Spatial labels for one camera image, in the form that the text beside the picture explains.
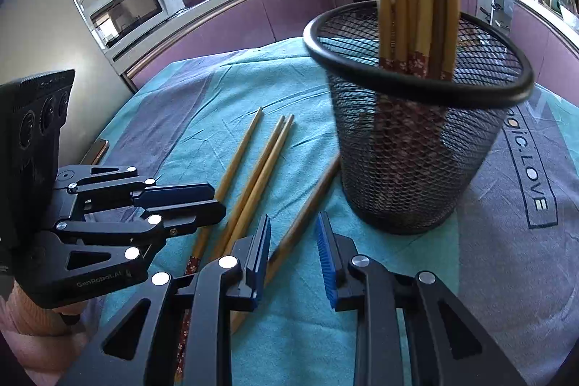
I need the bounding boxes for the black mesh pen holder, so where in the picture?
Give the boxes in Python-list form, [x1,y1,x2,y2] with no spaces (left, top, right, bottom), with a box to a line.
[303,1,535,236]

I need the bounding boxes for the pink kitchen base cabinets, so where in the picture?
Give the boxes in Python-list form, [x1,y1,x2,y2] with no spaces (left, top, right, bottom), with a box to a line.
[109,0,354,93]
[457,0,579,94]

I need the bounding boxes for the white microwave oven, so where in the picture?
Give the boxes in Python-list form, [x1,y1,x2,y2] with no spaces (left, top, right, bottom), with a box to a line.
[89,0,186,50]

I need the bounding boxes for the teal and purple tablecloth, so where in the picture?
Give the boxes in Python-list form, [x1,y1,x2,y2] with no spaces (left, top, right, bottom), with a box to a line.
[68,38,579,386]

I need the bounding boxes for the grey refrigerator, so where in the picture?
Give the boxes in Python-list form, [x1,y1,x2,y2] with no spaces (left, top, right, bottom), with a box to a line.
[0,0,139,170]

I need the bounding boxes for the person's left hand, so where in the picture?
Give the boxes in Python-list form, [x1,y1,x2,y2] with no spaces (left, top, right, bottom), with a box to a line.
[0,280,91,386]

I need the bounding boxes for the brown smartphone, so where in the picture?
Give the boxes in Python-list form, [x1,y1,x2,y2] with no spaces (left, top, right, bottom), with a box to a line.
[79,139,110,168]

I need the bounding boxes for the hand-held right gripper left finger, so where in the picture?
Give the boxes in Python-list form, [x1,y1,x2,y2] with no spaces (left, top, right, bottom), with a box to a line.
[56,214,272,386]

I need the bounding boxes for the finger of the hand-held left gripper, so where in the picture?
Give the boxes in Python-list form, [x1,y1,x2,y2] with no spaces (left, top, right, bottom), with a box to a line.
[54,165,216,209]
[53,200,227,246]

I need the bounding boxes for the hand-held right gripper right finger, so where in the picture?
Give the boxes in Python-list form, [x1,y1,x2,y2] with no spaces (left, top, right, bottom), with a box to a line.
[315,212,519,386]

